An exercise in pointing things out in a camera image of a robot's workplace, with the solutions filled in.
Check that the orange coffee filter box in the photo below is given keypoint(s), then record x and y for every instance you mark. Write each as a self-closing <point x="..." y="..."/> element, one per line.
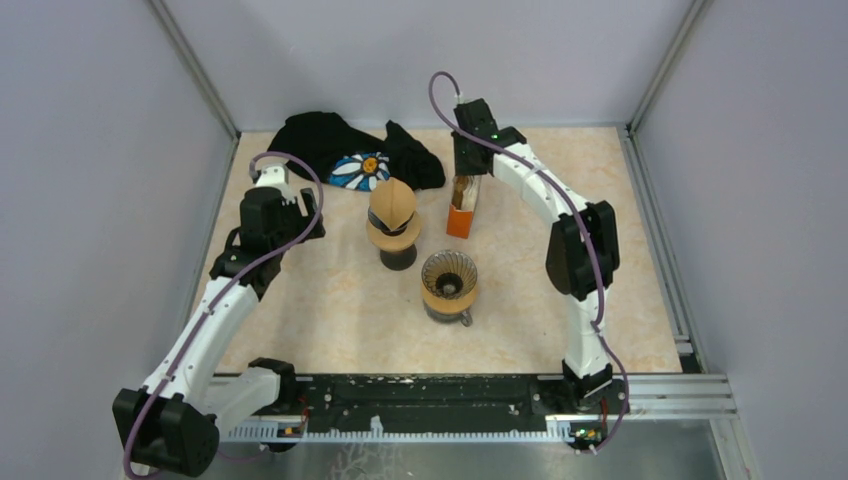
<point x="464" y="198"/>

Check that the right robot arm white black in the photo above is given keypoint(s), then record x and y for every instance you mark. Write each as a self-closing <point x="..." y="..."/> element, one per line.
<point x="582" y="252"/>

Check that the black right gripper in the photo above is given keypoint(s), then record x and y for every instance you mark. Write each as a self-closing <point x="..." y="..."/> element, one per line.
<point x="460" y="168"/>

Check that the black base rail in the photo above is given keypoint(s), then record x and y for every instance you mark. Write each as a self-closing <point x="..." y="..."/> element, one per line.
<point x="435" y="404"/>

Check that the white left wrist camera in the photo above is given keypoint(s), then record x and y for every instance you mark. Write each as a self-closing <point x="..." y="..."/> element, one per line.
<point x="276" y="176"/>

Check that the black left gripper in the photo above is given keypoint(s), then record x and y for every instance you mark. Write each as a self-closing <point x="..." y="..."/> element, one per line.
<point x="305" y="223"/>

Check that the brown paper coffee filter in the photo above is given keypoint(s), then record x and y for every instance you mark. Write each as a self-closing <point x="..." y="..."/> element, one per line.
<point x="392" y="205"/>

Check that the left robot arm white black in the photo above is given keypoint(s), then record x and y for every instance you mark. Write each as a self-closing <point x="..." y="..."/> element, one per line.
<point x="173" y="423"/>

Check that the smoky glass pitcher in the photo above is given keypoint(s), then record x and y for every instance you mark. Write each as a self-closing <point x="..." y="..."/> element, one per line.
<point x="463" y="318"/>

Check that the black cloth with flower print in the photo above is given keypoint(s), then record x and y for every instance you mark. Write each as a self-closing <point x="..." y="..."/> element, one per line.
<point x="348" y="158"/>

